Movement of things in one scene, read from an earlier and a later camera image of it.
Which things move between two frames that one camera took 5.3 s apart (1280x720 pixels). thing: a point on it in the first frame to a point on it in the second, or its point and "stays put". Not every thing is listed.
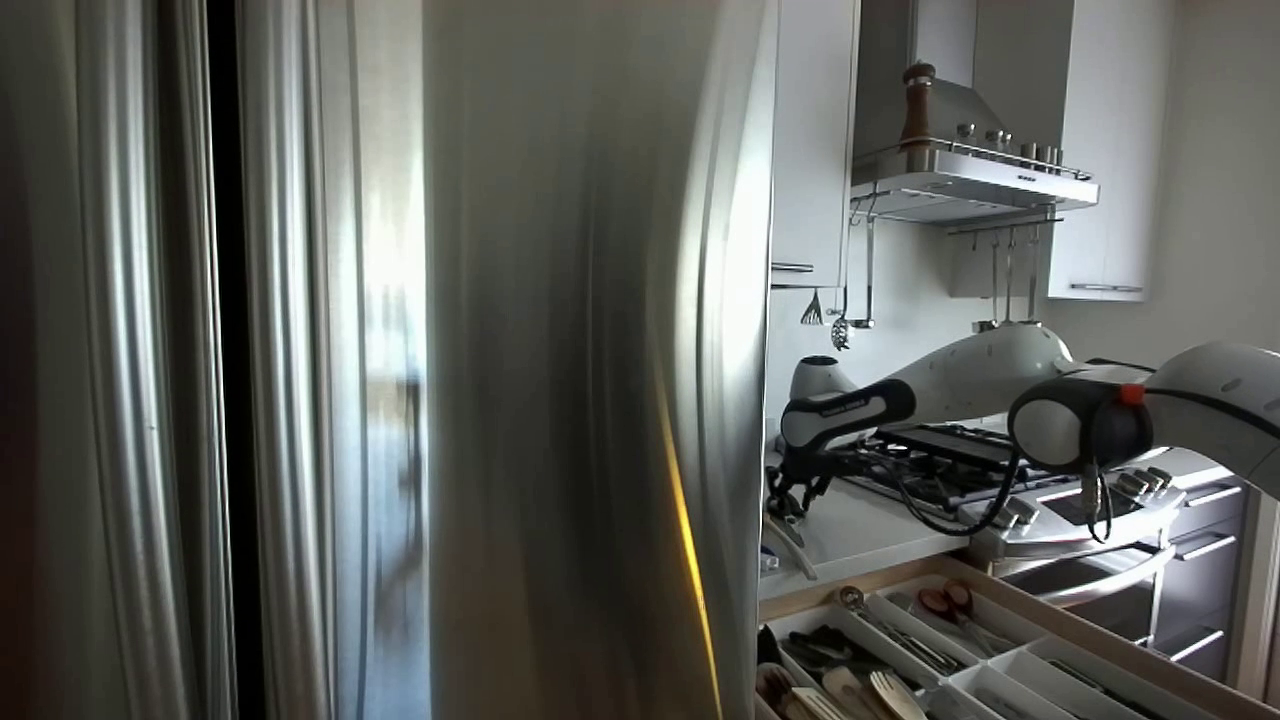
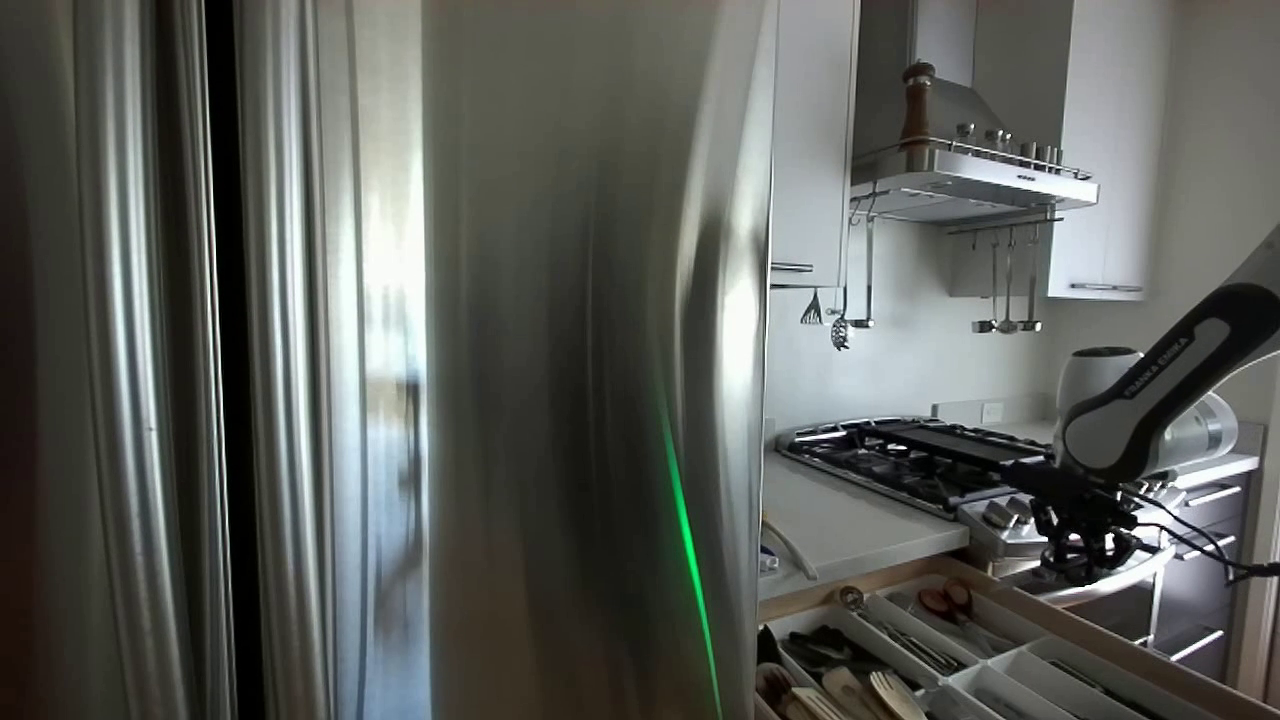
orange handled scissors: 952,596 stays put
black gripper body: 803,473 to 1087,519
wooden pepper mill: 918,119 stays put
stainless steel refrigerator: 387,356 stays put
